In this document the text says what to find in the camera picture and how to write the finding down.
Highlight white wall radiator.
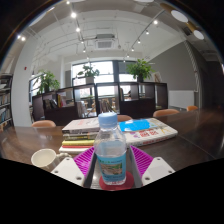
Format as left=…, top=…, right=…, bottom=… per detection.
left=168, top=89, right=195, bottom=111

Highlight round white ceiling panels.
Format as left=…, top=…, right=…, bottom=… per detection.
left=133, top=0, right=205, bottom=41

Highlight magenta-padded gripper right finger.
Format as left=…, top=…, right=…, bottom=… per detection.
left=127, top=145, right=176, bottom=188

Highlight ceiling air conditioner unit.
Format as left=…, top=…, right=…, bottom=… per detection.
left=94, top=33, right=117, bottom=51

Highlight green plant in white pot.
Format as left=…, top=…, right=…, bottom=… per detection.
left=77, top=63, right=100, bottom=85

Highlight ceiling spotlights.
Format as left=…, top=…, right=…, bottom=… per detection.
left=17, top=0, right=160, bottom=63

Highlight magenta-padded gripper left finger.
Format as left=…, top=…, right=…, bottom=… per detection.
left=50, top=146, right=99, bottom=190

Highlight cream ceramic cup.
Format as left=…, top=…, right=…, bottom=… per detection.
left=30, top=148, right=73, bottom=173

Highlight orange chairs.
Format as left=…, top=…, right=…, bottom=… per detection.
left=31, top=105, right=200, bottom=129

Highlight white red-edged book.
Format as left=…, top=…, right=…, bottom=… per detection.
left=58, top=143, right=91, bottom=155

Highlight grey-white covered book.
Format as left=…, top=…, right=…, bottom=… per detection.
left=61, top=117, right=101, bottom=135

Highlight large white picture book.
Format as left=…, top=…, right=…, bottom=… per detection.
left=117, top=117, right=179, bottom=148

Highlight low dark shelf unit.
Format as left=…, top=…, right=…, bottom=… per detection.
left=31, top=81, right=169, bottom=127

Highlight dark covered book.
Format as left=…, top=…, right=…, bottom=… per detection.
left=63, top=131, right=100, bottom=141

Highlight blue booklet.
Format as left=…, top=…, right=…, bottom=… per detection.
left=118, top=119, right=151, bottom=133

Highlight yellow covered book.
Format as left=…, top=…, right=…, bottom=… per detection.
left=61, top=138, right=96, bottom=147

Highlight potted green plant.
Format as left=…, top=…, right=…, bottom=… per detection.
left=125, top=58, right=156, bottom=84
left=35, top=69, right=61, bottom=95

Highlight clear blue-capped water bottle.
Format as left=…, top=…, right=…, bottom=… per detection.
left=93, top=111, right=128, bottom=186

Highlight tall dark bookshelf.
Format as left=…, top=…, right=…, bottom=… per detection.
left=0, top=73, right=14, bottom=133

